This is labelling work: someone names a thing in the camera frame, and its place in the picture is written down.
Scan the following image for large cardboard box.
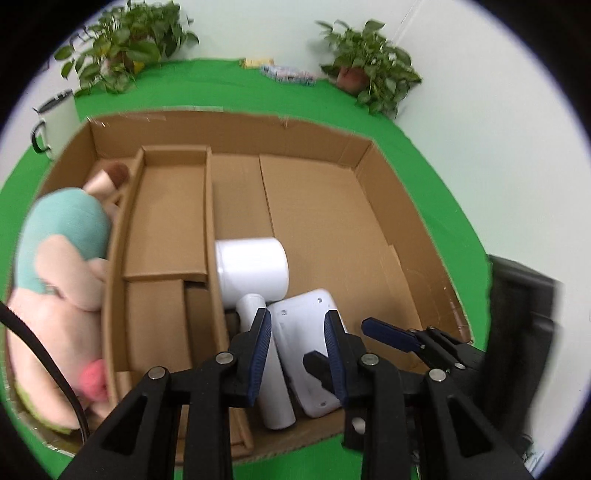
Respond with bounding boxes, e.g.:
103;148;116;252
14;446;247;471
4;110;474;467

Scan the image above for green tablecloth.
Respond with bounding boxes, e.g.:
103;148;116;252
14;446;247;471
0;58;490;480

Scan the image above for white hair dryer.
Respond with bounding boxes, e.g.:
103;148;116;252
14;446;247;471
215;237;297;430

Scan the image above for colourful packets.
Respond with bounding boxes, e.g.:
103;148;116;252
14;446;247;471
260;65;317;86

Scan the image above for black chair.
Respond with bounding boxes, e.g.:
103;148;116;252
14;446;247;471
485;254;564;462

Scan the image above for white device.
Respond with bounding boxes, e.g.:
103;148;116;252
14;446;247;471
268;288;345;418

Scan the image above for right potted green plant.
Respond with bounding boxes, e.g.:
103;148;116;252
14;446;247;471
316;19;422;120

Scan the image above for black cable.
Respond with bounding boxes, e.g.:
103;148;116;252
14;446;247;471
0;302;93;444

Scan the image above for white mug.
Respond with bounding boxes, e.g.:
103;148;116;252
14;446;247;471
32;90;77;160

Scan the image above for narrow cardboard box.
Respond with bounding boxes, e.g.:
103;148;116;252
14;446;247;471
102;145;254;455

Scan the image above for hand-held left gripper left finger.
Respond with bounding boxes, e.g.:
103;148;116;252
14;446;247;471
60;307;273;480

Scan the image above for large leafy potted plant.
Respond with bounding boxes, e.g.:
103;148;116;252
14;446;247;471
54;0;200;95

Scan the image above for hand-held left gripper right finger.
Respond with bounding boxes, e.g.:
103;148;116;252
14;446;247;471
324;310;532;480

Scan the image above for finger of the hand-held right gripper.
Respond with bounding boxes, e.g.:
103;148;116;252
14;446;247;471
361;318;472;370
302;351;370;450

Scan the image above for pink and teal plush toy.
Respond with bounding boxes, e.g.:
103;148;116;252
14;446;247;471
7;161;132;435

